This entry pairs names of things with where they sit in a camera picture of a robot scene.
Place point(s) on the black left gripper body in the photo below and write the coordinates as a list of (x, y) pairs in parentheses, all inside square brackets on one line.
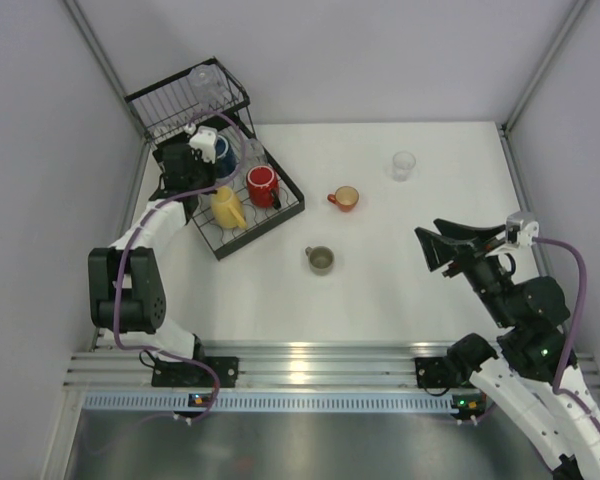
[(181, 163)]

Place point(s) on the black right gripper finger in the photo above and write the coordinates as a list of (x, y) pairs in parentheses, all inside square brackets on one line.
[(438, 250), (452, 234)]

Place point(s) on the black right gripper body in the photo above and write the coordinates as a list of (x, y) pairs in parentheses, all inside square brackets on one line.
[(464, 251)]

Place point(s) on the dark blue mug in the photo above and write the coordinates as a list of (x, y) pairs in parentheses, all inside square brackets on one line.
[(225, 161)]

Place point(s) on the yellow mug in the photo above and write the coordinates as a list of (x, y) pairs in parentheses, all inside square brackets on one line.
[(227, 209)]

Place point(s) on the clear glass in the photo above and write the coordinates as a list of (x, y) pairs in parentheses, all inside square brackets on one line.
[(403, 165), (254, 154), (206, 86)]

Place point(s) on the black wire dish rack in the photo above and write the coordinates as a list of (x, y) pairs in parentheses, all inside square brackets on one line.
[(166, 107)]

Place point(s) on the red mug black handle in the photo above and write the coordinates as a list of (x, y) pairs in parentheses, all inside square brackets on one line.
[(263, 187)]

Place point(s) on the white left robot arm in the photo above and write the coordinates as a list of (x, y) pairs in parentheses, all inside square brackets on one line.
[(126, 291)]

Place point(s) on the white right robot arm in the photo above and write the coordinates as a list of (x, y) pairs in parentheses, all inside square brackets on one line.
[(531, 372)]

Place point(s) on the orange small cup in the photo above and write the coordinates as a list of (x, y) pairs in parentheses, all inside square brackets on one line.
[(345, 198)]

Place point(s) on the olive green small cup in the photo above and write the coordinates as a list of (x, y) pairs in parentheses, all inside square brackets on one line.
[(320, 259)]

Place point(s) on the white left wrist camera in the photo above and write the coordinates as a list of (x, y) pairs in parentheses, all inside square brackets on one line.
[(203, 139)]

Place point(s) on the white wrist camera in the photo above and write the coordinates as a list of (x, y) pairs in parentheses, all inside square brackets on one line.
[(203, 139), (522, 228)]

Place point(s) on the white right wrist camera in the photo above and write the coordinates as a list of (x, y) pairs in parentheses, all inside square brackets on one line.
[(522, 228)]

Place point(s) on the aluminium mounting rail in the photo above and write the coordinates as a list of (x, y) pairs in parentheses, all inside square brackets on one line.
[(270, 365)]

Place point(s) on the slotted cable duct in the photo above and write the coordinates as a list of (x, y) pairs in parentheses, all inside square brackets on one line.
[(273, 402)]

